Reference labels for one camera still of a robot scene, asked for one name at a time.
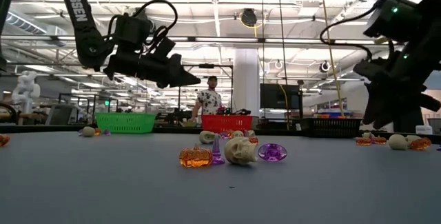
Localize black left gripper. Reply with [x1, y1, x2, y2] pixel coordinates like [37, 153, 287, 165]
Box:
[103, 52, 201, 89]

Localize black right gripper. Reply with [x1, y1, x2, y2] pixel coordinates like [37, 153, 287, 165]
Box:
[363, 37, 441, 130]

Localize black workbench equipment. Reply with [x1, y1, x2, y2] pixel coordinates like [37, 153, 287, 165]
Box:
[156, 106, 199, 128]

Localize blue storage bins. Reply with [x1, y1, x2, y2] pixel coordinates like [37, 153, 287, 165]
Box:
[316, 109, 347, 119]

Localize black plastic basket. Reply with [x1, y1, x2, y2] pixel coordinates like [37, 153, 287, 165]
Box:
[301, 117, 362, 139]

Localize red plastic basket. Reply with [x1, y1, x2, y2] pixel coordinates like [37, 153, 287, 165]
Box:
[201, 114, 254, 134]

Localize white building pillar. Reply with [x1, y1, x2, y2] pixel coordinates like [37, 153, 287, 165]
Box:
[233, 48, 261, 116]

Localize black workbench robot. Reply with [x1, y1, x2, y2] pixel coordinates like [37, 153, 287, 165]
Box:
[220, 106, 252, 116]

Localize green plastic basket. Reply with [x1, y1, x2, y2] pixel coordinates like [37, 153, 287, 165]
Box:
[95, 112, 157, 134]

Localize black monitor screen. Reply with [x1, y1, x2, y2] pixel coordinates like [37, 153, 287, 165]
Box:
[260, 83, 301, 110]

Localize grey box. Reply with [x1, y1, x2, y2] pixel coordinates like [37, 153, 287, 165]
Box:
[46, 103, 79, 125]

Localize white robot figure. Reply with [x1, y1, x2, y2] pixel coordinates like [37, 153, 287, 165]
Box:
[11, 70, 41, 114]

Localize black metal frame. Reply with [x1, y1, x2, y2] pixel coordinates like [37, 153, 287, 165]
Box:
[58, 92, 120, 114]
[177, 63, 234, 121]

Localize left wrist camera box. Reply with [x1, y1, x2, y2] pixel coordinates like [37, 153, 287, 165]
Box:
[151, 37, 176, 59]

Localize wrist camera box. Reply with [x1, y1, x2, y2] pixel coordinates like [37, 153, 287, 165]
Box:
[353, 59, 384, 80]
[151, 37, 176, 59]

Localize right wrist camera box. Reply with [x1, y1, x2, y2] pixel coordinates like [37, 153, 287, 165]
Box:
[353, 59, 384, 80]

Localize black left camera cable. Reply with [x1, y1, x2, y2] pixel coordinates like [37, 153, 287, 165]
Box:
[132, 0, 179, 45]

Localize black camera cable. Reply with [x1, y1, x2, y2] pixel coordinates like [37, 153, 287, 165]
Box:
[319, 0, 441, 63]
[132, 0, 179, 45]

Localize yellow hanging cable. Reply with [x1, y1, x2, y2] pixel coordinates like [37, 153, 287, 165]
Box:
[318, 0, 347, 119]

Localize black hanging cable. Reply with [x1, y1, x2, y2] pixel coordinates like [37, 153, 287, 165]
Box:
[276, 0, 290, 131]
[260, 0, 267, 84]

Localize black right camera cable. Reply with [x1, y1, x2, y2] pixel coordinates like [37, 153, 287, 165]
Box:
[319, 0, 441, 63]

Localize black table frame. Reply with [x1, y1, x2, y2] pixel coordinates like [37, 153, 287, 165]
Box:
[0, 123, 441, 145]

